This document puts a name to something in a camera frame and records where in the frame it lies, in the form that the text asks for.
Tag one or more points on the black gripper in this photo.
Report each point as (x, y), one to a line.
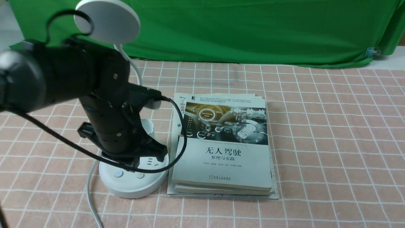
(110, 131)

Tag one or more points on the white round desk lamp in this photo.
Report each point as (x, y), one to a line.
(117, 23)

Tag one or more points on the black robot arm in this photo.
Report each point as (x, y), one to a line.
(38, 77)

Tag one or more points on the bottom book large thin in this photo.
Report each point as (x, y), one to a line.
(175, 126)

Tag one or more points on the top book autonomous driving cover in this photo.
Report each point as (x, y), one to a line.
(221, 158)

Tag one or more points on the green backdrop cloth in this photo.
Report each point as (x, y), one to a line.
(326, 34)

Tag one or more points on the pink checkered tablecloth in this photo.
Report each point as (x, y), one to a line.
(337, 140)

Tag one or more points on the blue binder clip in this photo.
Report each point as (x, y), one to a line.
(372, 51)

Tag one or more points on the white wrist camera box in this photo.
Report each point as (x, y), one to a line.
(153, 102)

